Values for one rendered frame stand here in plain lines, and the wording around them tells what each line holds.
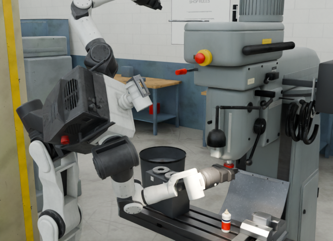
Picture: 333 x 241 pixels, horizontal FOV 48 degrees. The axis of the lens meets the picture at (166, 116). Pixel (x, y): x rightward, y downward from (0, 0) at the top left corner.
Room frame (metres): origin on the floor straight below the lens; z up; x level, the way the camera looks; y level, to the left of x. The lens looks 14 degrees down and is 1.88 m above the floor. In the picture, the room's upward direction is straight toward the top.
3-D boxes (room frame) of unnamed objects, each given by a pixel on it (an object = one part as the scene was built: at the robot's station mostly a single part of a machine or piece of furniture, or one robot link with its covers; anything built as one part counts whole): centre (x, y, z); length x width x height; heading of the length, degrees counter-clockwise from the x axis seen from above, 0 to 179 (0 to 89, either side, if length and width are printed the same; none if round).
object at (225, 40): (1.60, -0.29, 1.81); 0.47 x 0.26 x 0.16; 142
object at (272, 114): (1.74, -0.40, 1.47); 0.24 x 0.19 x 0.26; 52
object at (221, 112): (1.50, -0.21, 1.45); 0.04 x 0.04 x 0.21; 52
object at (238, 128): (1.59, -0.28, 1.47); 0.21 x 0.19 x 0.32; 52
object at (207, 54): (1.40, -0.14, 1.76); 0.06 x 0.02 x 0.06; 52
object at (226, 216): (1.58, -0.28, 0.99); 0.04 x 0.04 x 0.11
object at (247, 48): (1.52, -0.42, 1.79); 0.45 x 0.04 x 0.04; 142
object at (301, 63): (1.98, -0.59, 1.66); 0.80 x 0.23 x 0.20; 142
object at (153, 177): (1.81, 0.00, 1.04); 0.22 x 0.12 x 0.20; 41
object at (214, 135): (1.36, -0.19, 1.46); 0.07 x 0.07 x 0.06
